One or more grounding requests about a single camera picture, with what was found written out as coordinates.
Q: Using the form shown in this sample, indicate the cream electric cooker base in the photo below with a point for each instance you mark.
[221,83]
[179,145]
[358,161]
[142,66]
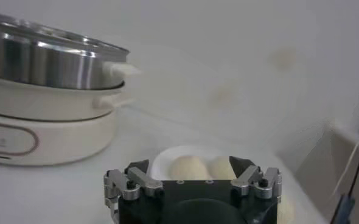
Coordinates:
[61,134]

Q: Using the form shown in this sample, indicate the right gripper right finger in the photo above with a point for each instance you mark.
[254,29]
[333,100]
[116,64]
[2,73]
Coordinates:
[248,178]

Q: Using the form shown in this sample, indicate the black inline power adapter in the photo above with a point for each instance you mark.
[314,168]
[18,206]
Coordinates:
[343,210]

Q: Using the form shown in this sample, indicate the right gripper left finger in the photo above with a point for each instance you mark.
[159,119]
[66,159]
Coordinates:
[140,179]

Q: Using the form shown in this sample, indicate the white steamed baozi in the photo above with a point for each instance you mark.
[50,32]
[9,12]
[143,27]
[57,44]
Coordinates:
[187,169]
[220,169]

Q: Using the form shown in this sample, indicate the stainless steel steamer pot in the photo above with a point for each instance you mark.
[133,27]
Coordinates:
[45,67]

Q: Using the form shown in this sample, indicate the white round plate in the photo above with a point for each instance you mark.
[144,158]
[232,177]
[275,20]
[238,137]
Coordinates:
[162,161]

